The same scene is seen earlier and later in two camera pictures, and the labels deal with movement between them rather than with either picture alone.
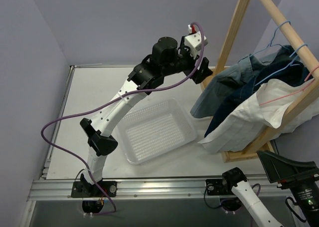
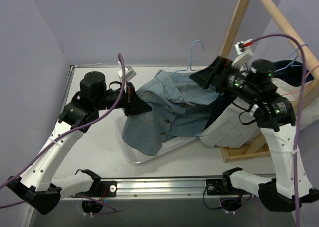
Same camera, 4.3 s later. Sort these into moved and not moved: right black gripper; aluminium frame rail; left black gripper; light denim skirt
Moved: light denim skirt; left black gripper; right black gripper
Not moved: aluminium frame rail
